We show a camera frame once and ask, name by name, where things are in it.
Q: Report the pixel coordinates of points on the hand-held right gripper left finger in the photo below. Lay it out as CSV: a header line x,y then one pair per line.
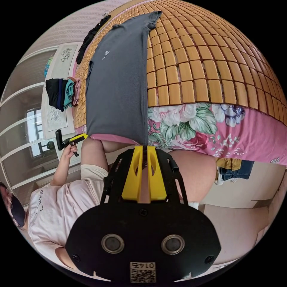
x,y
132,175

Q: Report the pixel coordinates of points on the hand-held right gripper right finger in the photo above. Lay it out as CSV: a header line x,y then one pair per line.
x,y
157,177

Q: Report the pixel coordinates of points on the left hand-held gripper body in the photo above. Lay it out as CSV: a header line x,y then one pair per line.
x,y
67,141

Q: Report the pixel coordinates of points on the dark gray short sleeve shirt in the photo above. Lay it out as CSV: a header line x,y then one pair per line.
x,y
116,85

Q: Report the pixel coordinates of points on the person's left forearm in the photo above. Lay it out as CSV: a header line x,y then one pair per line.
x,y
60,171

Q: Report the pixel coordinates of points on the person's left hand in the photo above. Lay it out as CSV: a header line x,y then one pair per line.
x,y
69,152

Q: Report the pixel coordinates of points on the window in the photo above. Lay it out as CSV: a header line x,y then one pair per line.
x,y
33,125

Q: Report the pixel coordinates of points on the pile of clothes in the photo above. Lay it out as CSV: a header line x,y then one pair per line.
x,y
58,93

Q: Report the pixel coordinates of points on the person's body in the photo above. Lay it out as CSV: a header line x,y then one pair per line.
x,y
67,201

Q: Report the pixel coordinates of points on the denim and yellow clothes heap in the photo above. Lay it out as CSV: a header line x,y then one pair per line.
x,y
233,170

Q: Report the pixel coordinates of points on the black garment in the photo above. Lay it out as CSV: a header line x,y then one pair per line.
x,y
89,39

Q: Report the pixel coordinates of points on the bed with woven mat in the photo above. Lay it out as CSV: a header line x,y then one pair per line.
x,y
201,67

